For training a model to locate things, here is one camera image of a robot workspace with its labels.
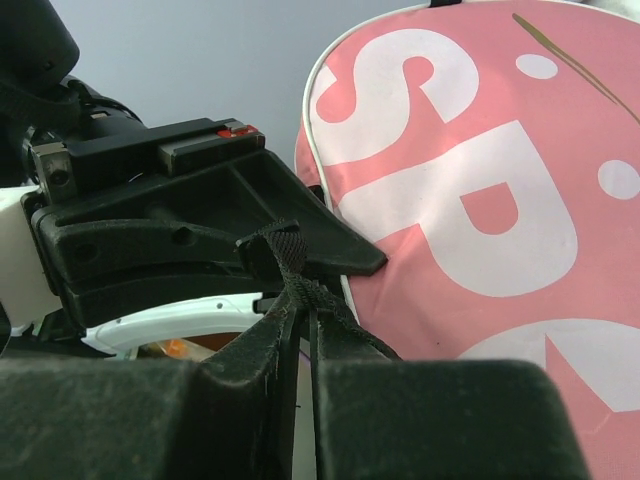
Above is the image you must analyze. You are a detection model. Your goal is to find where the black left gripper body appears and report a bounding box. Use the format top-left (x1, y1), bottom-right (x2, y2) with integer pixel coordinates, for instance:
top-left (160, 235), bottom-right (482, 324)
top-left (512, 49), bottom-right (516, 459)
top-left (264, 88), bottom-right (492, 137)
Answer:
top-left (20, 117), bottom-right (265, 210)

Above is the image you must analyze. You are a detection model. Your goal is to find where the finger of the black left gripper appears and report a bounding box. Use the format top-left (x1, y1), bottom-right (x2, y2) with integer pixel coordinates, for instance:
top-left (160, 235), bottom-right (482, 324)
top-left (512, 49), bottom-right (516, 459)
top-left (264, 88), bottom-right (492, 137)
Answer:
top-left (59, 263), bottom-right (283, 328)
top-left (31, 151), bottom-right (386, 278)

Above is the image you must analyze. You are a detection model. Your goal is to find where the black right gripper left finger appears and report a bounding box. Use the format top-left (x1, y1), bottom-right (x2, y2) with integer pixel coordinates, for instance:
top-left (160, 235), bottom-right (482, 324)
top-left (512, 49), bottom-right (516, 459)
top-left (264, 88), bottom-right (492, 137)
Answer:
top-left (1, 299), bottom-right (301, 479)

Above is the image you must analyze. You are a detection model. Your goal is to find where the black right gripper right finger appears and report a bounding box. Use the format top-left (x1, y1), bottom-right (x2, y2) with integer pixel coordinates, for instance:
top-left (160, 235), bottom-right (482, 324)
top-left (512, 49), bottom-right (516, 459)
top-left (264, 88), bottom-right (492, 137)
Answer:
top-left (309, 299), bottom-right (590, 479)

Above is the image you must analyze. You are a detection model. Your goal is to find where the pink racket bag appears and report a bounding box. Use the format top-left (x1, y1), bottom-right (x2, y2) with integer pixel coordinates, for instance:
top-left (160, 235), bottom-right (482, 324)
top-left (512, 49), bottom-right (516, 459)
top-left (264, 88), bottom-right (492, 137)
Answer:
top-left (234, 0), bottom-right (640, 414)

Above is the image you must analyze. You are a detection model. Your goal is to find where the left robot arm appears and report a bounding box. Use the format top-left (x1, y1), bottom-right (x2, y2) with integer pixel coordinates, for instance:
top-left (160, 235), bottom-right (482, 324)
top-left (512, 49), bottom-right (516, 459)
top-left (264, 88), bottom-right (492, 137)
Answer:
top-left (1, 1), bottom-right (386, 331)

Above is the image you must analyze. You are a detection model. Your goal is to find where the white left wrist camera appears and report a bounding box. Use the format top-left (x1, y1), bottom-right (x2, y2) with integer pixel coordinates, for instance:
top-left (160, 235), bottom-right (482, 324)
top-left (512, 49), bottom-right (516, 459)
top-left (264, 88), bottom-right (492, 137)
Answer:
top-left (0, 186), bottom-right (61, 333)

